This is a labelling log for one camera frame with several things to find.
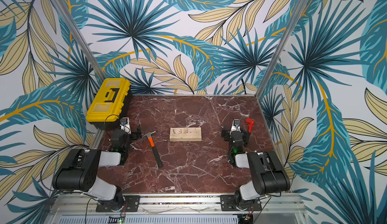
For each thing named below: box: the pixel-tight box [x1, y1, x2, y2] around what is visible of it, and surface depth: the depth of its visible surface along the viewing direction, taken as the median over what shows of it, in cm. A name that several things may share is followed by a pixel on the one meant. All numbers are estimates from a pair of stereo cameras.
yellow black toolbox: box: [86, 77, 133, 131], surface depth 95 cm
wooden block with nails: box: [169, 127, 202, 142], surface depth 97 cm
